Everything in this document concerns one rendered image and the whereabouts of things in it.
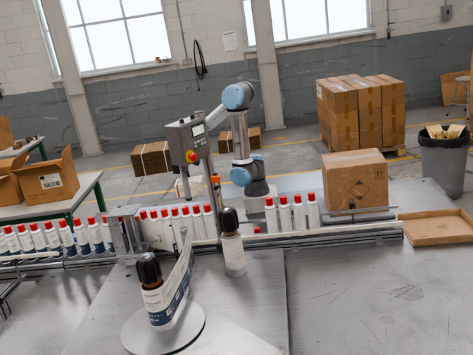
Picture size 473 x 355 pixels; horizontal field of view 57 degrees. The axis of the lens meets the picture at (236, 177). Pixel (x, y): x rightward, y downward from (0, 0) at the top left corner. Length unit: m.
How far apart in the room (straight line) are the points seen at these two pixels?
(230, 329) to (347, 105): 4.06
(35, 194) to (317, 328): 2.55
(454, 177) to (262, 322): 3.12
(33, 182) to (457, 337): 2.93
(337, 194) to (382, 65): 5.62
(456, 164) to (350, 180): 2.23
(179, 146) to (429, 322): 1.22
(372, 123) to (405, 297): 3.87
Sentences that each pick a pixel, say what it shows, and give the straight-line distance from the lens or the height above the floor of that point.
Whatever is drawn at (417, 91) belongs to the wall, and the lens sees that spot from 8.03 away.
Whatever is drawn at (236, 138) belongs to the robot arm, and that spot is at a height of 1.30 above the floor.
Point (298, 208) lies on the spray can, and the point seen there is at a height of 1.03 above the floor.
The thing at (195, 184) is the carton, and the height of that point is 1.02.
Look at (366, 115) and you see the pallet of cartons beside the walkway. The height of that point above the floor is 0.56.
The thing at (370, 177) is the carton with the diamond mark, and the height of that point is 1.05.
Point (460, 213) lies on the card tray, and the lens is 2.40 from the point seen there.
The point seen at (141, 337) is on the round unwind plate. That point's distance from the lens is 1.68.
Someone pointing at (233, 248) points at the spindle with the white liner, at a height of 1.02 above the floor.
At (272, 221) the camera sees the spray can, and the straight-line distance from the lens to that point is 2.07.
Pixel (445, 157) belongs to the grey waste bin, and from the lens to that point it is 4.33.
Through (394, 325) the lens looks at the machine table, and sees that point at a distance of 1.68.
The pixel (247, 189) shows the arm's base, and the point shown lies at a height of 0.96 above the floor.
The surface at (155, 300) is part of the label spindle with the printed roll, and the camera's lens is 1.59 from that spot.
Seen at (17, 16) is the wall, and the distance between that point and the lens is 8.14.
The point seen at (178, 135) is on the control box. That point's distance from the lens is 1.98.
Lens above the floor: 1.90
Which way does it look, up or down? 20 degrees down
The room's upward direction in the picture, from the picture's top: 9 degrees counter-clockwise
